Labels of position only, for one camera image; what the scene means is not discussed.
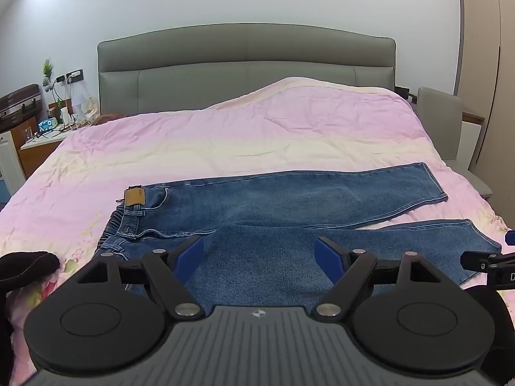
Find beige wardrobe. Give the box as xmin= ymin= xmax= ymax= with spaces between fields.
xmin=456 ymin=0 xmax=515 ymax=228

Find white top nightstand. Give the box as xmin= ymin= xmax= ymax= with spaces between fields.
xmin=18 ymin=123 xmax=87 ymax=179

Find black wall socket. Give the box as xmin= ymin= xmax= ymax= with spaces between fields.
xmin=55 ymin=69 xmax=84 ymax=86

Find blue denim pants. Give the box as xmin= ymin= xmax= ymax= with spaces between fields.
xmin=94 ymin=162 xmax=503 ymax=318

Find pink floral blanket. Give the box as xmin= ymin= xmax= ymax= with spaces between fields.
xmin=0 ymin=76 xmax=515 ymax=386

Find wooden nightstand with white front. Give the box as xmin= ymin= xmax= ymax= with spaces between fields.
xmin=459 ymin=110 xmax=485 ymax=167

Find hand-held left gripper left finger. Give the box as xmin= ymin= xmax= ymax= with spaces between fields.
xmin=76 ymin=236 xmax=205 ymax=320

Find small green plant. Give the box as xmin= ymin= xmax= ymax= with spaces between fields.
xmin=41 ymin=60 xmax=55 ymax=89

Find white cabinet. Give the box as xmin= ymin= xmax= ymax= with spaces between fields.
xmin=0 ymin=132 xmax=28 ymax=194

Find brown suitcase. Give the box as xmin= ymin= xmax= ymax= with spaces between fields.
xmin=0 ymin=84 xmax=43 ymax=133

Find white table lamp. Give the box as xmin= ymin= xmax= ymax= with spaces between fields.
xmin=69 ymin=79 xmax=90 ymax=124

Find grey upholstered headboard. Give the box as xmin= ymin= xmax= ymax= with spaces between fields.
xmin=97 ymin=24 xmax=397 ymax=115

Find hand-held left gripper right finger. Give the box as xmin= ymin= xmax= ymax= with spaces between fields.
xmin=314 ymin=236 xmax=463 ymax=321

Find grey chair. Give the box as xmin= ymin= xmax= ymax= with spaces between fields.
xmin=416 ymin=86 xmax=493 ymax=199

